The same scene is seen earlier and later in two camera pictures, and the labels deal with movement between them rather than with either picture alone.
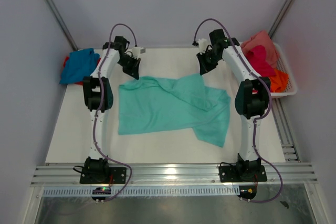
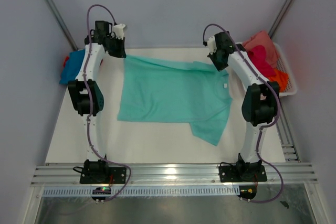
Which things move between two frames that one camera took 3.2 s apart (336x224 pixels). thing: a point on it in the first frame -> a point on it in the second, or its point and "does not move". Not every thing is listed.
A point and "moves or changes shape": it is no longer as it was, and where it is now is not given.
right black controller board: (247, 191) does not move
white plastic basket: (292, 86) does not move
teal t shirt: (153, 105) moves or changes shape
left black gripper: (134, 70) -> (121, 53)
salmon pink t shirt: (271, 52) does not move
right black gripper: (204, 67) -> (219, 67)
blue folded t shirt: (81, 63) does not move
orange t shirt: (279, 83) does not move
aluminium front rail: (198, 175) does not move
